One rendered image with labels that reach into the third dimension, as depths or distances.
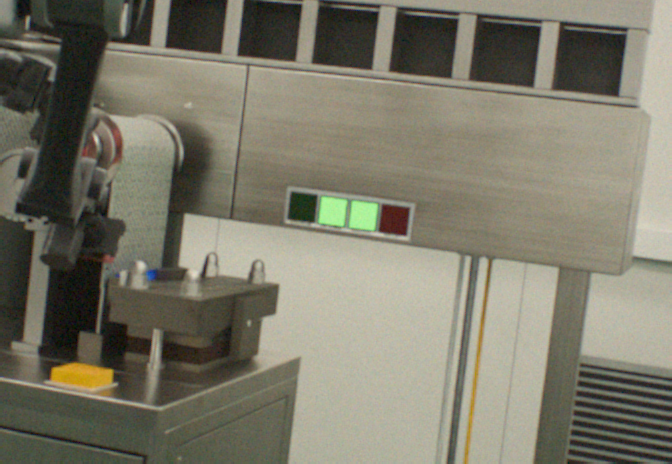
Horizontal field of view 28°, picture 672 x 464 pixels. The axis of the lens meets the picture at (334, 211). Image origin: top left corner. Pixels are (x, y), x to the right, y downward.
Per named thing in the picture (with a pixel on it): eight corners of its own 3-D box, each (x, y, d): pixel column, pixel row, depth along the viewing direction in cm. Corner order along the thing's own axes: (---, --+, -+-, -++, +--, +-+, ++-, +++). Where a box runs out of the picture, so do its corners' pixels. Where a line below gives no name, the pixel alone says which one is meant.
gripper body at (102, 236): (116, 259, 221) (101, 238, 214) (61, 250, 223) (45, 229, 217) (128, 225, 223) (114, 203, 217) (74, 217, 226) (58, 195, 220)
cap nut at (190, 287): (176, 294, 222) (179, 267, 222) (184, 292, 226) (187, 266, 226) (196, 297, 221) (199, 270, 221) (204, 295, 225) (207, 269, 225)
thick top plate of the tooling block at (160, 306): (108, 320, 224) (112, 285, 223) (200, 301, 262) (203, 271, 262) (196, 336, 219) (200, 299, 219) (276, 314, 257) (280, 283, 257)
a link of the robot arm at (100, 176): (109, 163, 170) (26, 138, 168) (96, 206, 169) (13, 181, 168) (115, 183, 212) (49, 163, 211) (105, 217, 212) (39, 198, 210)
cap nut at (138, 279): (122, 286, 224) (125, 259, 224) (131, 284, 228) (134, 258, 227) (141, 289, 223) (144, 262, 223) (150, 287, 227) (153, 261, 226)
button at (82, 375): (49, 383, 201) (51, 367, 201) (71, 377, 208) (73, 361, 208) (91, 391, 199) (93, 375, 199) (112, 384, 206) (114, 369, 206)
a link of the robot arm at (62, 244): (110, 183, 208) (56, 168, 207) (89, 248, 203) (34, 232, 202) (103, 214, 219) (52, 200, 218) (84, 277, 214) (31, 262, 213)
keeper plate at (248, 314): (228, 359, 235) (235, 298, 235) (248, 353, 245) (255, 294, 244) (241, 362, 234) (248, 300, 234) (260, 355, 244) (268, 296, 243)
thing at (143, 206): (100, 288, 228) (112, 181, 227) (157, 279, 251) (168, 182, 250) (102, 288, 228) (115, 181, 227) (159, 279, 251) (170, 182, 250)
